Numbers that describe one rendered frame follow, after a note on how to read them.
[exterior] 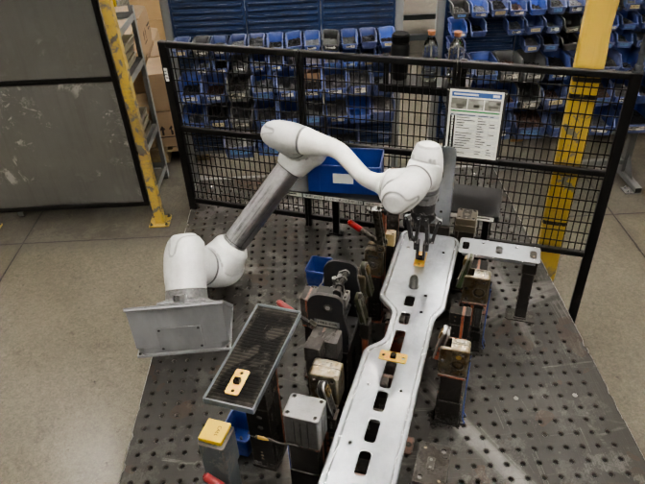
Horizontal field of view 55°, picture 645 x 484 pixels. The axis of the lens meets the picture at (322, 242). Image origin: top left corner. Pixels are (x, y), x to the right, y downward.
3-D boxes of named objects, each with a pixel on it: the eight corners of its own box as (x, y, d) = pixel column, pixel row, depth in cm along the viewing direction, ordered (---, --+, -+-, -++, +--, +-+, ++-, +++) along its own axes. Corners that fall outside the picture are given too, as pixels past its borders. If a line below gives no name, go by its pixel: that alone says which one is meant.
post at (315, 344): (324, 437, 198) (320, 350, 175) (310, 433, 200) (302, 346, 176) (329, 424, 202) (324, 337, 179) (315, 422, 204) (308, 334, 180)
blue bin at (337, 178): (379, 196, 253) (380, 168, 246) (307, 191, 258) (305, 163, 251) (384, 176, 266) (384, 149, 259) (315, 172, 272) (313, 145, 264)
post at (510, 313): (534, 324, 236) (547, 264, 219) (504, 319, 239) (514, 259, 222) (534, 312, 241) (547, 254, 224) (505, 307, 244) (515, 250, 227)
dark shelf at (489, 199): (498, 224, 239) (499, 217, 237) (281, 195, 262) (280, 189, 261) (502, 195, 256) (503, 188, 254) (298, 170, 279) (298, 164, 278)
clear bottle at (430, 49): (435, 84, 244) (439, 33, 232) (418, 82, 246) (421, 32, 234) (438, 78, 249) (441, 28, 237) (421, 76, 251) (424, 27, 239)
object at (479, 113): (497, 162, 248) (508, 90, 230) (441, 157, 254) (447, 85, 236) (498, 160, 250) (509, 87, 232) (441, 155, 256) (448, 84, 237)
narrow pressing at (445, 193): (449, 226, 239) (457, 148, 219) (419, 222, 242) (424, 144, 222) (449, 226, 239) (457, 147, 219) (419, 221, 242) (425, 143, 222)
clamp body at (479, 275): (483, 357, 224) (495, 284, 203) (450, 351, 227) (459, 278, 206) (485, 340, 231) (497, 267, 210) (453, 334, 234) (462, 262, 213)
